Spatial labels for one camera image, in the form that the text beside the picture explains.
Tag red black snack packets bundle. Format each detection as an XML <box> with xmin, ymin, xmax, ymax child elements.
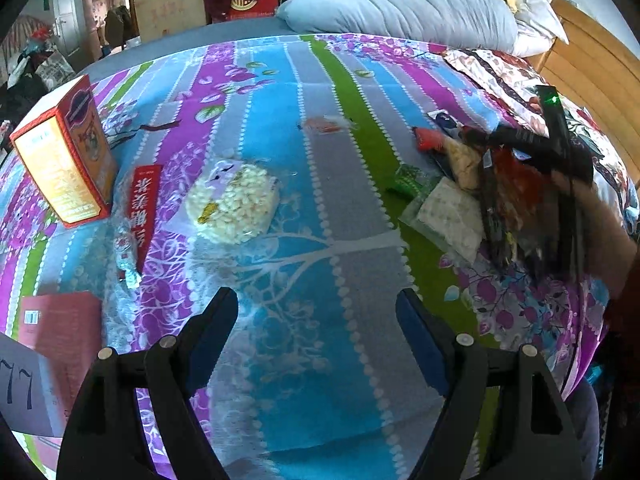
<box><xmin>477</xmin><ymin>146</ymin><xmax>584</xmax><ymax>284</ymax></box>

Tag right hand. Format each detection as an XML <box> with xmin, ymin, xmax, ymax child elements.
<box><xmin>551</xmin><ymin>170</ymin><xmax>638</xmax><ymax>299</ymax></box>

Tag light blue duvet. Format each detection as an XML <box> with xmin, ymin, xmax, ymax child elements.
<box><xmin>276</xmin><ymin>0</ymin><xmax>518</xmax><ymax>53</ymax></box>

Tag red tea packet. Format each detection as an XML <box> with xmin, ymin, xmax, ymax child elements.
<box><xmin>128</xmin><ymin>165</ymin><xmax>163</xmax><ymax>274</ymax></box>

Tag white door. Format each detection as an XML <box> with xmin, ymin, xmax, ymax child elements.
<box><xmin>52</xmin><ymin>0</ymin><xmax>80</xmax><ymax>58</ymax></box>

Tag clear popcorn bag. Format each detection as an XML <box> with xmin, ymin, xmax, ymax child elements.
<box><xmin>182</xmin><ymin>158</ymin><xmax>280</xmax><ymax>245</ymax></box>

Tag red flat box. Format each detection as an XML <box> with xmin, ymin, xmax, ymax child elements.
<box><xmin>18</xmin><ymin>292</ymin><xmax>102</xmax><ymax>424</ymax></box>

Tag orange yellow snack box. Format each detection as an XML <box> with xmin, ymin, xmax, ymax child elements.
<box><xmin>10</xmin><ymin>75</ymin><xmax>117</xmax><ymax>228</ymax></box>

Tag clear white candy bag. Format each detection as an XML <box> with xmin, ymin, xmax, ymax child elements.
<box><xmin>400</xmin><ymin>177</ymin><xmax>484</xmax><ymax>264</ymax></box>

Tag white paper numbered label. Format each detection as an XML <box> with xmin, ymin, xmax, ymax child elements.
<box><xmin>0</xmin><ymin>334</ymin><xmax>66</xmax><ymax>438</ymax></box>

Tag colourful striped bed sheet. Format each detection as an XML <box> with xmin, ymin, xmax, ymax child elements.
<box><xmin>1</xmin><ymin>35</ymin><xmax>608</xmax><ymax>479</ymax></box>

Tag small red wrapped candy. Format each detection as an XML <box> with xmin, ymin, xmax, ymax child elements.
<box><xmin>299</xmin><ymin>115</ymin><xmax>355</xmax><ymax>134</ymax></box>

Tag small green snack packet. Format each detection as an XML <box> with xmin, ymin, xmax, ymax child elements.
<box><xmin>387</xmin><ymin>164</ymin><xmax>440</xmax><ymax>200</ymax></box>

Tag wooden headboard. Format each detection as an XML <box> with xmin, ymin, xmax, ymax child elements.
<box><xmin>528</xmin><ymin>0</ymin><xmax>640</xmax><ymax>183</ymax></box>

